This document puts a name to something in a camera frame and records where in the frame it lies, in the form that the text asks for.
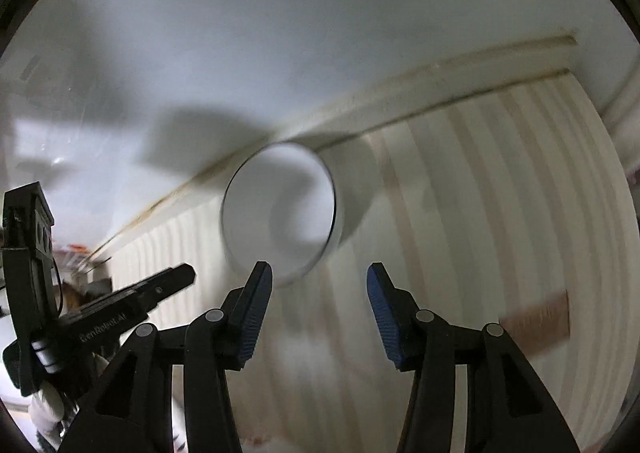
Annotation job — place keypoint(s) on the blue rim white bowl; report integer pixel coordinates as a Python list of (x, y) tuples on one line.
[(280, 203)]

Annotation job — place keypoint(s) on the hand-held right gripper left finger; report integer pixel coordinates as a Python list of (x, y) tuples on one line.
[(252, 318)]

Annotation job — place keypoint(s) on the person's left hand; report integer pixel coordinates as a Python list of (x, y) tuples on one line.
[(52, 408)]

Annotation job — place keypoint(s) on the brown square coaster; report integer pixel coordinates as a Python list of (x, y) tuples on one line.
[(535, 320)]

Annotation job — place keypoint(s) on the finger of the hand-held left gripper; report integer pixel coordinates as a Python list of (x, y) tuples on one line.
[(160, 288)]

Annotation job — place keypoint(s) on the striped cat print tablecloth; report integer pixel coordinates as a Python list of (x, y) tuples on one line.
[(475, 213)]

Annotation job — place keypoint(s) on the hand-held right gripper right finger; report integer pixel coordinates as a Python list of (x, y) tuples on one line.
[(385, 318)]

